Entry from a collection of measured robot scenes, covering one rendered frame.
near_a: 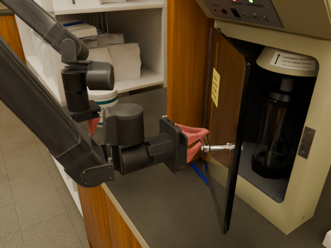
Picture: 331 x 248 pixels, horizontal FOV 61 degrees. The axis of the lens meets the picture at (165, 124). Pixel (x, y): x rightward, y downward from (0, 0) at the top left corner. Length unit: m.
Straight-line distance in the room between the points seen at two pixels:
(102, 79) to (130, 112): 0.25
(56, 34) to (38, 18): 0.06
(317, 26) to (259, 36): 0.16
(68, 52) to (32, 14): 0.13
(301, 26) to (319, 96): 0.14
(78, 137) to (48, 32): 0.36
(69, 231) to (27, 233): 0.27
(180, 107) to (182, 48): 0.17
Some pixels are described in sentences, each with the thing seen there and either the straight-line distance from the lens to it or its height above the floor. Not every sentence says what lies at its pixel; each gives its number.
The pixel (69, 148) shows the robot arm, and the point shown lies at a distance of 0.47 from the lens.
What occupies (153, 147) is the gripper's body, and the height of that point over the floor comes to 1.22.
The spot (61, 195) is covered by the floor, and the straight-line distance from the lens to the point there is 2.36.
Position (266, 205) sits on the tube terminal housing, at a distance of 0.79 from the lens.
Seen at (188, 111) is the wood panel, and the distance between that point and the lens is 0.85.
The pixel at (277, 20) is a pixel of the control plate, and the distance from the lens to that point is 0.57.
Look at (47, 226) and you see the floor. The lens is 2.16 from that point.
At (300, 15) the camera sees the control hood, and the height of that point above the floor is 1.45.
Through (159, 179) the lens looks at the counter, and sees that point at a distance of 0.89.
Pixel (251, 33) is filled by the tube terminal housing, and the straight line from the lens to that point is 0.67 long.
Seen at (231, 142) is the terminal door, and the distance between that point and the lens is 0.54.
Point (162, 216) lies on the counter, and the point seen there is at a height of 0.94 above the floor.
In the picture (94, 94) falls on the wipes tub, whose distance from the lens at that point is 1.13.
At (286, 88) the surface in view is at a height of 1.26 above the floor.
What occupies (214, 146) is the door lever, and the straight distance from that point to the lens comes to 0.56.
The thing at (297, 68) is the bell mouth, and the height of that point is 1.33.
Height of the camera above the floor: 1.50
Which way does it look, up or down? 28 degrees down
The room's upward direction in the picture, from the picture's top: straight up
